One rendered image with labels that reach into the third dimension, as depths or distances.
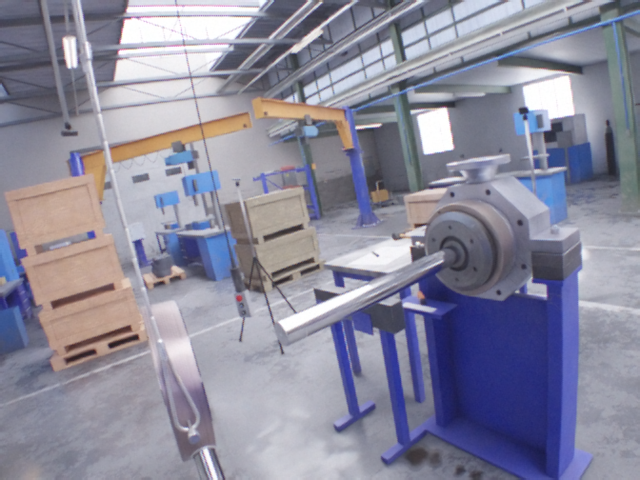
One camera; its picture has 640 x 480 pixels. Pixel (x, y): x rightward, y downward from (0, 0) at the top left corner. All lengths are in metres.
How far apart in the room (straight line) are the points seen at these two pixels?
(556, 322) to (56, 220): 4.72
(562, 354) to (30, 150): 14.25
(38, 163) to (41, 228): 9.46
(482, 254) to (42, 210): 4.50
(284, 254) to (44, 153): 10.35
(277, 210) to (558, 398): 4.68
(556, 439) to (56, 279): 4.75
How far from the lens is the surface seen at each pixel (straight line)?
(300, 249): 5.83
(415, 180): 9.67
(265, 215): 5.53
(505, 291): 1.62
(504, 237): 1.45
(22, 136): 14.53
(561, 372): 1.66
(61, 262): 4.90
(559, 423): 1.80
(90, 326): 4.98
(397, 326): 1.72
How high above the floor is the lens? 1.47
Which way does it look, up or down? 11 degrees down
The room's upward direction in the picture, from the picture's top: 12 degrees counter-clockwise
